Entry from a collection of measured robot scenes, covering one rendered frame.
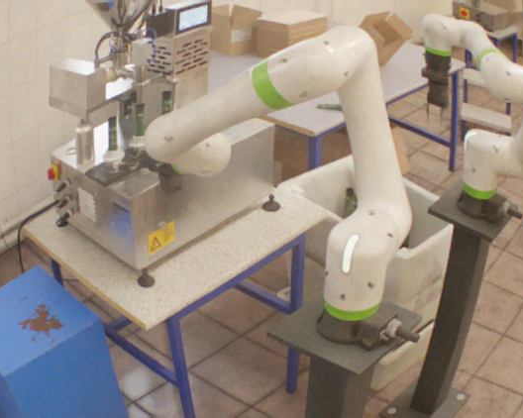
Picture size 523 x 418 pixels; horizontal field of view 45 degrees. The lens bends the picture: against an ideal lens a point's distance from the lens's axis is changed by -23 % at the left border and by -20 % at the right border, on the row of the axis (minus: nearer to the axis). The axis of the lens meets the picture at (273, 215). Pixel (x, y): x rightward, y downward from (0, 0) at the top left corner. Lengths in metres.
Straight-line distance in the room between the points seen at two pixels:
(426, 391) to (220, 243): 0.95
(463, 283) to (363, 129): 0.85
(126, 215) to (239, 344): 1.18
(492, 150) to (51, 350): 1.47
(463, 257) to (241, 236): 0.69
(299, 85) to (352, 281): 0.41
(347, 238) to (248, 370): 1.47
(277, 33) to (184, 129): 2.15
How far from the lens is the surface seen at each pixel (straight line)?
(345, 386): 1.73
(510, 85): 1.75
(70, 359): 2.22
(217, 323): 3.16
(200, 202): 2.19
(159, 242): 2.11
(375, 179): 1.62
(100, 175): 2.08
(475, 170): 2.09
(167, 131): 1.62
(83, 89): 2.07
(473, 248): 2.21
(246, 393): 2.81
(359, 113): 1.57
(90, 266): 2.20
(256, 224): 2.35
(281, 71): 1.41
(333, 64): 1.39
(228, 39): 3.84
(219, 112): 1.53
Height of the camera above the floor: 1.98
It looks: 31 degrees down
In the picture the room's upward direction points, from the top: 1 degrees clockwise
